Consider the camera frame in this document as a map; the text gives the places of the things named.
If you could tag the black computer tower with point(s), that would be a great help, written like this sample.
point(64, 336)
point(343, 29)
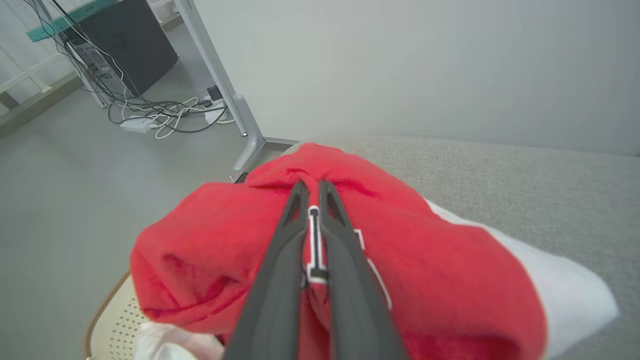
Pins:
point(130, 45)

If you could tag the white metal rail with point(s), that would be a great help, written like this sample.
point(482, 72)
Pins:
point(30, 75)

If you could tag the red jersey with white sleeves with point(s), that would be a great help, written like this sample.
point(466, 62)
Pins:
point(450, 280)

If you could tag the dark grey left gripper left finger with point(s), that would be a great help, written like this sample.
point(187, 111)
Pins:
point(272, 305)

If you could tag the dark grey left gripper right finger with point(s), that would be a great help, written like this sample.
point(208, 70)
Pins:
point(352, 305)

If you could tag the cream perforated laundry basket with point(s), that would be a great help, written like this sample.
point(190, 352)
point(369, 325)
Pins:
point(112, 330)

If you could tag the white power strip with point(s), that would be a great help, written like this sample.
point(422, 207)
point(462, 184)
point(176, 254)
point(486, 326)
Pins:
point(135, 124)

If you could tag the teal desk edge strip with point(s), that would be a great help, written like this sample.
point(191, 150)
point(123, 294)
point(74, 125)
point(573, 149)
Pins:
point(60, 22)

